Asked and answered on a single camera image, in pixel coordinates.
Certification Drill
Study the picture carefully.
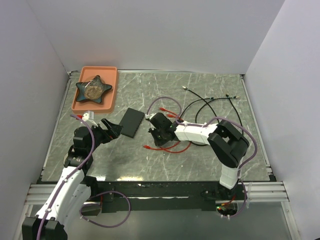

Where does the black network switch box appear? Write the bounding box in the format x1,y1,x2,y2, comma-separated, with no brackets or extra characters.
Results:
119,107,145,139

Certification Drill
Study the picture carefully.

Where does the orange plastic tray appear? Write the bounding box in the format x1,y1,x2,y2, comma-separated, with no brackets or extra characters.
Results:
71,66,119,115

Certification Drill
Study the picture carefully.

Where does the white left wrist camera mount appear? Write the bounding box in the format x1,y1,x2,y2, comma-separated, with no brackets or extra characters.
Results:
81,110,98,127

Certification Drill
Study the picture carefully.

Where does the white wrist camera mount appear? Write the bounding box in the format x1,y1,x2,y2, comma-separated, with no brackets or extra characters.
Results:
81,110,98,127
145,113,156,121

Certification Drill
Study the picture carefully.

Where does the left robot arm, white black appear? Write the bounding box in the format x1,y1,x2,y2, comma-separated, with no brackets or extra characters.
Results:
21,116,123,240

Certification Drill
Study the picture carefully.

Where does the black cable, short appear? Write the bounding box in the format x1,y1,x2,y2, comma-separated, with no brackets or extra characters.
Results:
194,93,245,126

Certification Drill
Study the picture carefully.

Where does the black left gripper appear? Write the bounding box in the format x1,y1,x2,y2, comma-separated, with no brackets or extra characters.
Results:
87,118,123,154

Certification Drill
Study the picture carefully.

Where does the dark star-shaped dish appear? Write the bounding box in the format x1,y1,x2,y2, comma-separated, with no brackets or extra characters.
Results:
75,75,113,104

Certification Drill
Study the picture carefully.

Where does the black cable, long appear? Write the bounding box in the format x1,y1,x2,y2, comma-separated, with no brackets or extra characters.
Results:
179,86,245,128

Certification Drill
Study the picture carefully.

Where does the white round tape roll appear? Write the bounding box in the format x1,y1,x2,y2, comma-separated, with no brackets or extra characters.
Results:
63,153,70,168

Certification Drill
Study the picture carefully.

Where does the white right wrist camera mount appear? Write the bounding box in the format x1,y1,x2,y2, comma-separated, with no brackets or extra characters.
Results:
145,113,156,121

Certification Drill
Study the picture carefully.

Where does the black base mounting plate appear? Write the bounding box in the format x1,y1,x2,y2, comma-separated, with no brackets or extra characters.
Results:
82,178,246,213

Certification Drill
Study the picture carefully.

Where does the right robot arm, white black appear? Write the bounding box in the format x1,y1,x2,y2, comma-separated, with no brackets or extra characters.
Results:
145,112,250,200

